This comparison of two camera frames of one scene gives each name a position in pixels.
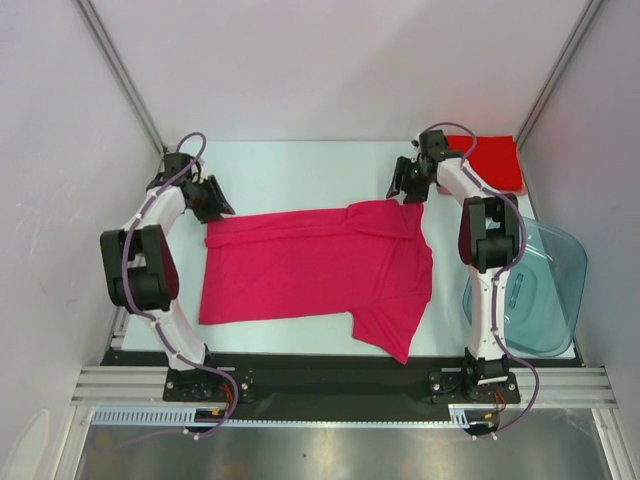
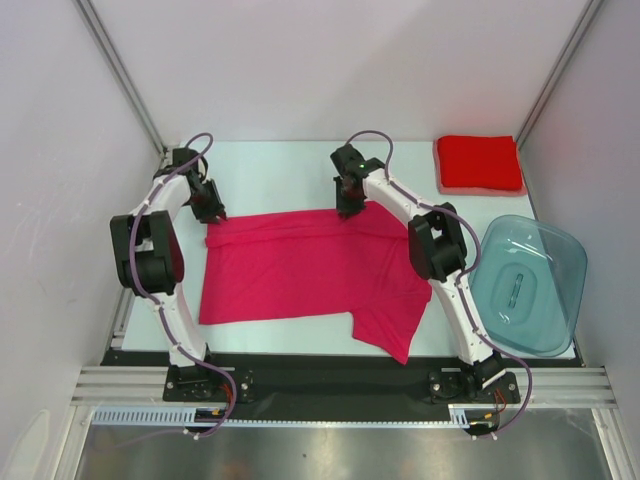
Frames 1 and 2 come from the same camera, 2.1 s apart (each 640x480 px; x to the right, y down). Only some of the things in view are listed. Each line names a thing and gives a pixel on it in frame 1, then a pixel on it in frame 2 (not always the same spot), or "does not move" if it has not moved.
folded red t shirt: [494, 159] does not move
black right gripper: [403, 168] → [344, 208]
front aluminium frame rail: [561, 387] does not move
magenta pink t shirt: [368, 263] does not move
